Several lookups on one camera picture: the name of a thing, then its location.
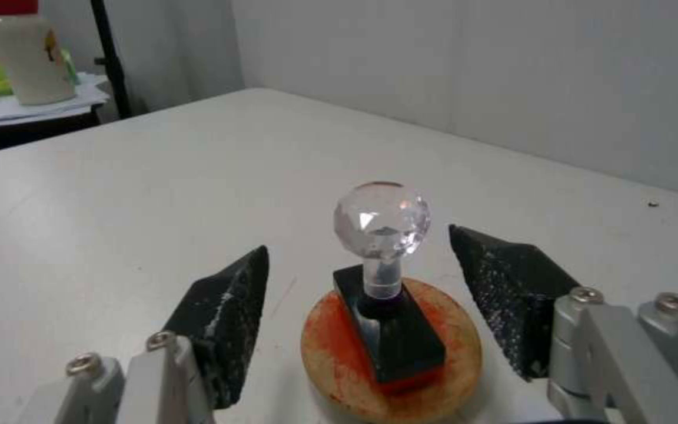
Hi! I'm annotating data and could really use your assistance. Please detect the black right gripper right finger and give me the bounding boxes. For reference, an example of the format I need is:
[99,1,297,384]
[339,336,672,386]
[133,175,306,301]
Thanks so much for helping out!
[448,224,678,424]

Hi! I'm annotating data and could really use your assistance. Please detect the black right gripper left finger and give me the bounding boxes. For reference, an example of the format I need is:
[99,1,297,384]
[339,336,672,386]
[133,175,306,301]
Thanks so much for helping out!
[13,245,271,424]

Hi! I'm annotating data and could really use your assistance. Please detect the black stamp with crystal knob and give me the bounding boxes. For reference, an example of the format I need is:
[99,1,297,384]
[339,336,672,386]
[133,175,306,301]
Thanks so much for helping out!
[332,180,447,384]

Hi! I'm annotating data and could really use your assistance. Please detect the round red ink pad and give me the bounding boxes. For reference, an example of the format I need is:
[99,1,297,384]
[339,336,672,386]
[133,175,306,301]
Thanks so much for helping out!
[301,277,483,424]

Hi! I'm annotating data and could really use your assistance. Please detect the white paper sheets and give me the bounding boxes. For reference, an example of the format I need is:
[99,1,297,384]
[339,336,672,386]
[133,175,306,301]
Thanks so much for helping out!
[0,72,109,124]

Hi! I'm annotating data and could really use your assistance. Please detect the dark side table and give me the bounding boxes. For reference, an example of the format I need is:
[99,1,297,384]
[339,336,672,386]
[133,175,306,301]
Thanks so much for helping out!
[0,104,102,158]

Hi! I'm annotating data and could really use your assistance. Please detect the black stand pole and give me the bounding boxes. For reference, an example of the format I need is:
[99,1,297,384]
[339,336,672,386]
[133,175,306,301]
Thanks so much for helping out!
[88,0,134,119]

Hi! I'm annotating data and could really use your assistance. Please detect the white bottle with red cap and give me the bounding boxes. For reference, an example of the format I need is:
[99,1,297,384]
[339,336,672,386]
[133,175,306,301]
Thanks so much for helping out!
[0,0,77,105]

